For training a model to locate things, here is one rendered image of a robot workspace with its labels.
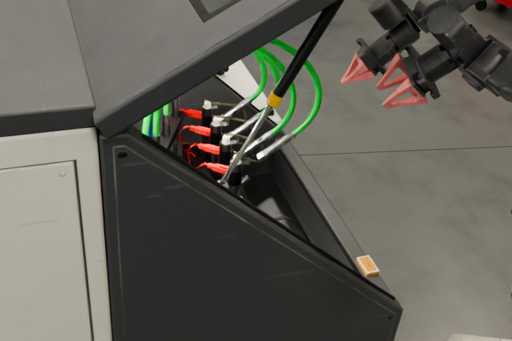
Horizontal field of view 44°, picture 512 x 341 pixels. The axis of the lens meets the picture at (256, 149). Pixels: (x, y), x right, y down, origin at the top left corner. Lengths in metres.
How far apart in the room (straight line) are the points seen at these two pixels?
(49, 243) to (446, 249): 2.31
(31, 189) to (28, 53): 0.20
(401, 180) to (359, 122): 0.58
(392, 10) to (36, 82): 0.84
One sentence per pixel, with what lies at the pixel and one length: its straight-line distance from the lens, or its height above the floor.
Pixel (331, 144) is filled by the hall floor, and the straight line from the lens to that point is 3.55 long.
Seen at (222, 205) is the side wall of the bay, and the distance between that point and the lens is 0.98.
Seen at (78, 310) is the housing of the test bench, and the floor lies 1.13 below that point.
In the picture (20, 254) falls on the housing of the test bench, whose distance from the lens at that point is 0.97.
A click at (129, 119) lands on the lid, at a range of 0.83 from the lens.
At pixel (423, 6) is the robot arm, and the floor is 1.42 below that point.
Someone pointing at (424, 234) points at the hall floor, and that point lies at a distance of 3.08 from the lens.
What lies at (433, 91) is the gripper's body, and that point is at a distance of 1.22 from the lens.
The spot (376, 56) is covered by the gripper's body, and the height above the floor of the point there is 1.31.
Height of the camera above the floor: 1.92
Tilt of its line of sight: 34 degrees down
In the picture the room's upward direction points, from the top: 5 degrees clockwise
